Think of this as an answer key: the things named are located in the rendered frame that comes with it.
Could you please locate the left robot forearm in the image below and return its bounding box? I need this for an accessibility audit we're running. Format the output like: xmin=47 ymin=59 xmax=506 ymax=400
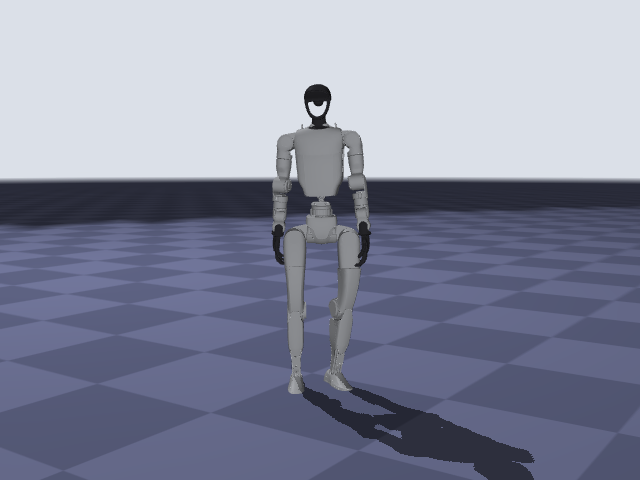
xmin=352 ymin=174 xmax=371 ymax=230

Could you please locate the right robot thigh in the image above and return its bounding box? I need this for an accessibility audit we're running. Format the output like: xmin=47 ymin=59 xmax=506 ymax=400
xmin=283 ymin=224 xmax=307 ymax=320

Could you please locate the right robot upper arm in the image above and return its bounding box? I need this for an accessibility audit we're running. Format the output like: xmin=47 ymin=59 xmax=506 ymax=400
xmin=273 ymin=132 xmax=296 ymax=194

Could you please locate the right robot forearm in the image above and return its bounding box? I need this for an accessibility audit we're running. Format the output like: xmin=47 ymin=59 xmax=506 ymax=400
xmin=272 ymin=180 xmax=288 ymax=232

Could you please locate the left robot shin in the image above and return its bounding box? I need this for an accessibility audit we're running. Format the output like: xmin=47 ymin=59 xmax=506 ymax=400
xmin=329 ymin=309 xmax=353 ymax=375

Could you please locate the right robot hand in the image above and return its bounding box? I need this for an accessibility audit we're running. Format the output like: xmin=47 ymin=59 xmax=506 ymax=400
xmin=272 ymin=224 xmax=284 ymax=265

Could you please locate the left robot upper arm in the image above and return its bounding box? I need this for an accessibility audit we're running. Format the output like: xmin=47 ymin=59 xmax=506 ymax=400
xmin=341 ymin=130 xmax=364 ymax=191

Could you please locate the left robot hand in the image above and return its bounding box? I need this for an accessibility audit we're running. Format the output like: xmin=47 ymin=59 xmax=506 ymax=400
xmin=355 ymin=221 xmax=371 ymax=267

